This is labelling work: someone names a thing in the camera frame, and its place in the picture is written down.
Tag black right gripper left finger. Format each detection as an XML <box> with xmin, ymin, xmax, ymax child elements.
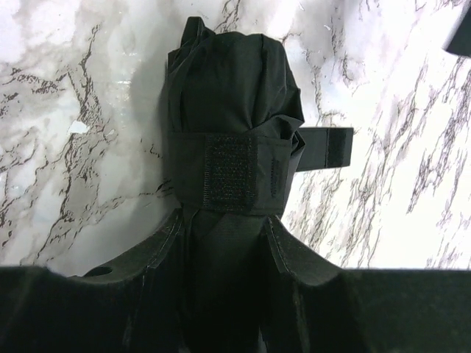
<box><xmin>1</xmin><ymin>211</ymin><xmax>183</xmax><ymax>352</ymax></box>

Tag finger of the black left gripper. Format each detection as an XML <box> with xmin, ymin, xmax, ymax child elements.
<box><xmin>443</xmin><ymin>14</ymin><xmax>470</xmax><ymax>57</ymax></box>

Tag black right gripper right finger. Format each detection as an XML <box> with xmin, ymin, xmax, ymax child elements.
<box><xmin>264</xmin><ymin>217</ymin><xmax>470</xmax><ymax>352</ymax></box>

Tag black folding umbrella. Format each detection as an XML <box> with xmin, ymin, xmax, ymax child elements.
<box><xmin>166</xmin><ymin>17</ymin><xmax>353</xmax><ymax>352</ymax></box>

